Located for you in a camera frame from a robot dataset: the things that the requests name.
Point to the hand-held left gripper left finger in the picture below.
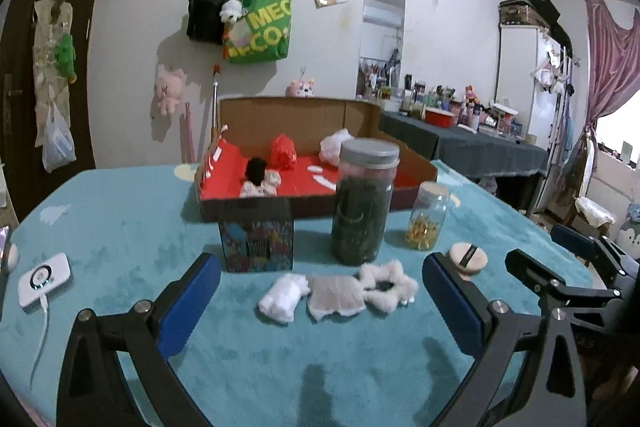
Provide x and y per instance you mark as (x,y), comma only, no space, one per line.
(185,307)

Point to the side table dark cloth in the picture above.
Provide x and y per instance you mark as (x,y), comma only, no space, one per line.
(475,157)

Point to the large glass jar metal lid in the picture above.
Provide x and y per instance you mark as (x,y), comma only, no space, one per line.
(362,207)

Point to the green plush toy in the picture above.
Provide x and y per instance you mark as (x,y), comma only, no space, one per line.
(65,57)

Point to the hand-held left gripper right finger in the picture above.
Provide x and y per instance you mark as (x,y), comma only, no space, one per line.
(452,307)

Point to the dark wooden door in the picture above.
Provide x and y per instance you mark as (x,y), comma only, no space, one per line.
(85,57)

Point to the cardboard box red lining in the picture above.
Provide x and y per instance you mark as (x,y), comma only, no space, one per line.
(280,117)

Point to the group of cosmetic bottles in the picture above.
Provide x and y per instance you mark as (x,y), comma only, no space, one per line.
(450,102)

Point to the white tissue sheet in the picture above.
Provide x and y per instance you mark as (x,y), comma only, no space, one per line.
(335,297)

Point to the white bag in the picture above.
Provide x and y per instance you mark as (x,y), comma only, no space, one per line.
(595,212)

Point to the white refrigerator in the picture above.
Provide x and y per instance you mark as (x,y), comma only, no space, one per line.
(517,72)

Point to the white cloth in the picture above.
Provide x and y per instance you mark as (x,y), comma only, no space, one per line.
(282,299)

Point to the colourful printed tin box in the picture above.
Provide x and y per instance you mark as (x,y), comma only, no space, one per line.
(256,239)

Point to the red basin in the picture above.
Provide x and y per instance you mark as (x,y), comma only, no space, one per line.
(440,117)

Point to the white fluffy hair clip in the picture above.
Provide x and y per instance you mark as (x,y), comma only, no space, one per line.
(395,294)

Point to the wall mirror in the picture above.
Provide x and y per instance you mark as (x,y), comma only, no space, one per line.
(382,32)

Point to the cream lace scrunchie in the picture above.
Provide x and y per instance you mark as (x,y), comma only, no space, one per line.
(260,188)

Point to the white portable device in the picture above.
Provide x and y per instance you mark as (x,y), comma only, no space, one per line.
(44,279)

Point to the patterned suitcase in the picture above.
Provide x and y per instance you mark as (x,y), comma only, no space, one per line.
(525,9)

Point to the small jar gold clips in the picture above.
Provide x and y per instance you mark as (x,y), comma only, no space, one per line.
(426,217)

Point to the beige powder puff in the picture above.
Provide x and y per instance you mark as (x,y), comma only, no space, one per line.
(467,259)

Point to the hanging fabric organizer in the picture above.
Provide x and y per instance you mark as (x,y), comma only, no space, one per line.
(47,52)

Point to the white mesh bath pouf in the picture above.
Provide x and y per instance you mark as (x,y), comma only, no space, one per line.
(336,148)

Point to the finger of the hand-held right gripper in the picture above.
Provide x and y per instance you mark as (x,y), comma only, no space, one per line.
(530,269)
(572,244)

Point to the pink white plush toy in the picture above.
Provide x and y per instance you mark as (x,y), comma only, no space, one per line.
(301,88)

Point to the coral foam mesh sleeve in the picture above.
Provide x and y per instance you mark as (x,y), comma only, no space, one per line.
(282,152)

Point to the black scrunchie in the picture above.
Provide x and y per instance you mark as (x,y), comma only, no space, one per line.
(256,169)

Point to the pink curtain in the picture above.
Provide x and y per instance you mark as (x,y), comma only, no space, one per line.
(607,57)

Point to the green tote bag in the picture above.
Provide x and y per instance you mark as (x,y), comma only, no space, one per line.
(260,27)

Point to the black bag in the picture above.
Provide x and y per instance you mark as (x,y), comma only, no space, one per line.
(205,14)

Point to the clear plastic bag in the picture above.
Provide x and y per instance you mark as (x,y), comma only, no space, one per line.
(57,144)

